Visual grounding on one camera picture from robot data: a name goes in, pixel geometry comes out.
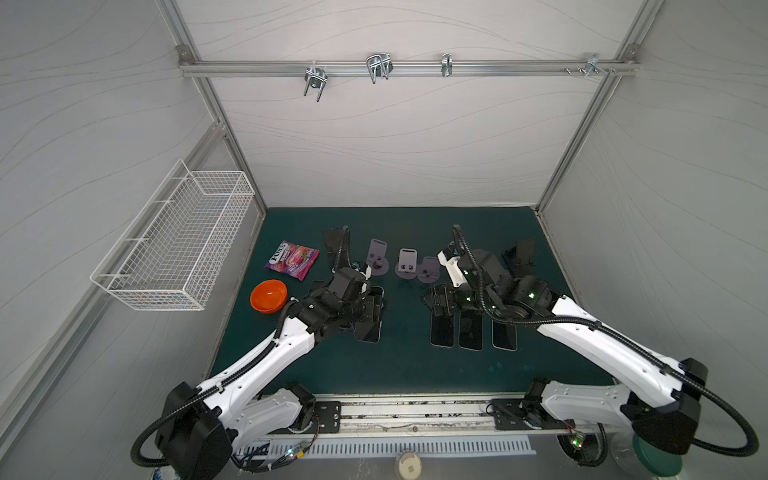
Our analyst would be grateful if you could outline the phone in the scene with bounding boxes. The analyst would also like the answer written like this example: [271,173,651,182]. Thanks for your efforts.
[430,314,455,348]
[491,321,518,351]
[458,310,483,351]
[353,286,385,343]

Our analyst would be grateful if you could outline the black folding phone stand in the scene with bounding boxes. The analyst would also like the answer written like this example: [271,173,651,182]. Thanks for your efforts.
[323,226,351,270]

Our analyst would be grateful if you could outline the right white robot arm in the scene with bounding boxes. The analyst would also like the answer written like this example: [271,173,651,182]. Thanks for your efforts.
[434,224,759,457]

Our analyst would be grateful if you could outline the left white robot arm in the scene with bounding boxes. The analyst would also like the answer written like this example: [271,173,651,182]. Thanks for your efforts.
[130,227,384,479]

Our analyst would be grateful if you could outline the grey phone stand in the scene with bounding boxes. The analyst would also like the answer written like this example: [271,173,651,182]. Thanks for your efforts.
[395,248,418,280]
[416,256,441,284]

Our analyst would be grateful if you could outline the grey round stand base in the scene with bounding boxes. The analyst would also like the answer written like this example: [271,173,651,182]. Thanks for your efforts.
[366,239,390,276]

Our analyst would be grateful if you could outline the purple Fox's candy bag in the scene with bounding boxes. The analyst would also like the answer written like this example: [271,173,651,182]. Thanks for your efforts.
[264,241,319,281]

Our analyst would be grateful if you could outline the orange plastic bowl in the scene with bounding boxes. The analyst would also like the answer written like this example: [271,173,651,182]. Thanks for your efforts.
[249,279,288,314]

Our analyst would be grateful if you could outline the round white puck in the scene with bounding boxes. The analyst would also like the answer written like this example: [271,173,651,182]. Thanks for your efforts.
[395,451,423,480]

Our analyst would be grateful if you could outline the green lid jar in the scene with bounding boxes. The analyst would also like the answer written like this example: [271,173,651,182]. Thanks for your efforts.
[610,432,683,479]

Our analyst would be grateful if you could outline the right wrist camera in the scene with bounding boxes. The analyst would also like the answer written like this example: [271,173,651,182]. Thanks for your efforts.
[437,248,467,288]

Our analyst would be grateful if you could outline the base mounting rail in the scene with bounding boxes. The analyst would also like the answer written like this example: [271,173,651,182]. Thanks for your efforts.
[239,392,631,439]

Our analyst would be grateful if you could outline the white wire basket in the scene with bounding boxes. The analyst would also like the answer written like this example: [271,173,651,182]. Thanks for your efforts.
[90,160,254,311]

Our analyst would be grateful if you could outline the aluminium crossbar rail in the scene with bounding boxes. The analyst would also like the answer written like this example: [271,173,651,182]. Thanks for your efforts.
[179,53,640,79]

